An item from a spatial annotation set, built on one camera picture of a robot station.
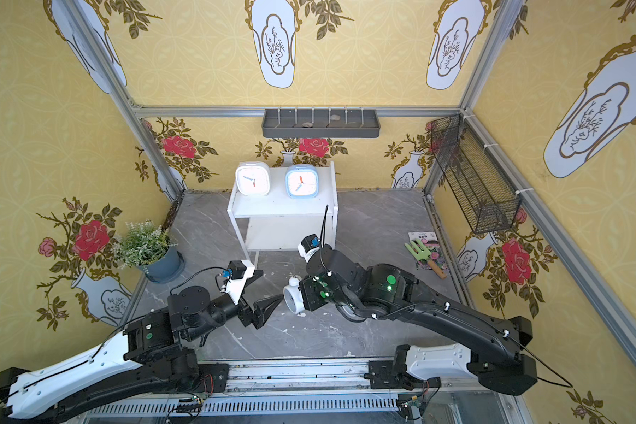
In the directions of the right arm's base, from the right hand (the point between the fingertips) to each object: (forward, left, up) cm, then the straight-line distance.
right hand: (299, 293), depth 62 cm
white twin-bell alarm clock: (0, +2, -3) cm, 3 cm away
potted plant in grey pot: (+16, +49, -8) cm, 52 cm away
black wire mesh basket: (+36, -55, -2) cm, 66 cm away
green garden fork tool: (+29, -42, -29) cm, 59 cm away
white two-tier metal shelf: (+28, +12, -9) cm, 32 cm away
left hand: (+2, +6, -2) cm, 7 cm away
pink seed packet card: (+35, -46, -28) cm, 64 cm away
